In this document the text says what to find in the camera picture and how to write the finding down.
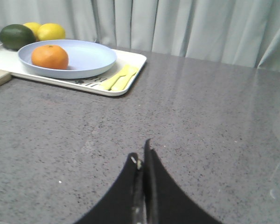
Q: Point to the light blue plate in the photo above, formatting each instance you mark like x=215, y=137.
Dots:
x=86, y=59

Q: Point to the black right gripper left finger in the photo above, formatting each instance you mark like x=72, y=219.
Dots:
x=124, y=201

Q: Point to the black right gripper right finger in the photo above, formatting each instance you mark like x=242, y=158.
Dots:
x=166, y=203

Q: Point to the yellow lemon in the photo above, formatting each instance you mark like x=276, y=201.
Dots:
x=51, y=31
x=33, y=26

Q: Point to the yellow-green plastic fork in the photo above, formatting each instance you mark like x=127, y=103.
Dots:
x=107, y=84

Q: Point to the grey curtain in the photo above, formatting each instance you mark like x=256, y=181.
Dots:
x=240, y=32

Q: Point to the cream white tray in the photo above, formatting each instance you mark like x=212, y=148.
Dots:
x=9, y=61

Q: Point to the orange fruit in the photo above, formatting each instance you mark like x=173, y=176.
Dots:
x=50, y=56

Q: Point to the green lime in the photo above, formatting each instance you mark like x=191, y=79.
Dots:
x=15, y=36

